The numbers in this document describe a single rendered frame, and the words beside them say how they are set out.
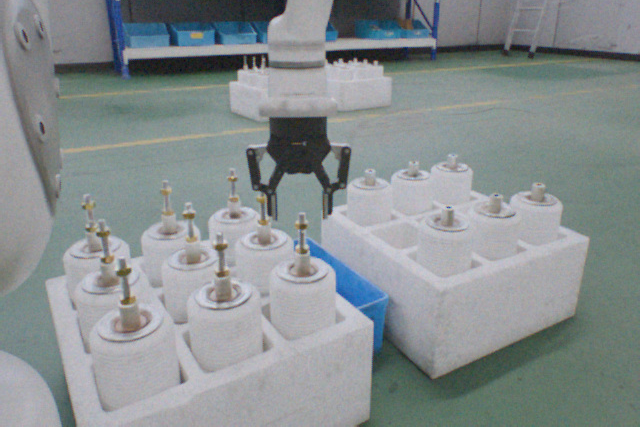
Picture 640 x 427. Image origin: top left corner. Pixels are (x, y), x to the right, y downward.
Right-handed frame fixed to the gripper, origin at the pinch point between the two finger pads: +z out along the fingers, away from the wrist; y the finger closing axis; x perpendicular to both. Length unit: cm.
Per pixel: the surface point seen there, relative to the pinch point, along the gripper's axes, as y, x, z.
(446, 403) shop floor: -23.3, -0.4, 34.7
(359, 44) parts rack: -71, -511, 8
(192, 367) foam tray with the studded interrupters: 13.9, 11.0, 16.7
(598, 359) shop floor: -54, -10, 35
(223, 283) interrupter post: 10.0, 6.6, 7.3
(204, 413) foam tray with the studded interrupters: 12.0, 15.3, 20.0
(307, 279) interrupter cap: -0.8, 2.7, 9.3
